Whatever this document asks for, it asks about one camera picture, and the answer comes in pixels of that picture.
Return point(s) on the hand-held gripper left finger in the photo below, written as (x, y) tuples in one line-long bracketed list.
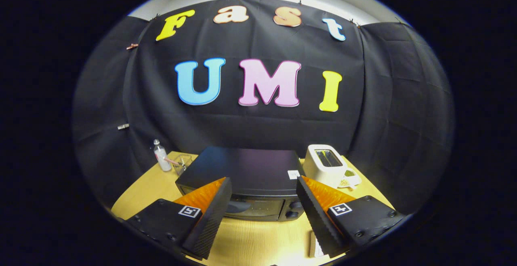
[(210, 221)]

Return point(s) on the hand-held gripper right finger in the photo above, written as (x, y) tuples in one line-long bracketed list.
[(317, 221)]

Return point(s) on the black toaster oven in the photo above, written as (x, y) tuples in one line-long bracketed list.
[(246, 169)]

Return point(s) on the white pop-up toaster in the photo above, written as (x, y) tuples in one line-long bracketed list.
[(319, 171)]

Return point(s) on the white rectangular tray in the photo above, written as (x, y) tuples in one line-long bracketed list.
[(316, 248)]

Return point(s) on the yellow soybeans heap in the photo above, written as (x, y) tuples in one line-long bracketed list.
[(344, 183)]

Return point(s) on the white divided plate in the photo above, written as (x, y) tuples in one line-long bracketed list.
[(356, 180)]

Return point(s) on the green beans heap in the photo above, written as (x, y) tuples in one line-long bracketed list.
[(349, 173)]

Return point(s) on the pink striped straw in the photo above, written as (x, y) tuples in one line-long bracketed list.
[(173, 161)]

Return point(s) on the small clear plastic bottle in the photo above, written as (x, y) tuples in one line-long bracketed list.
[(162, 159)]

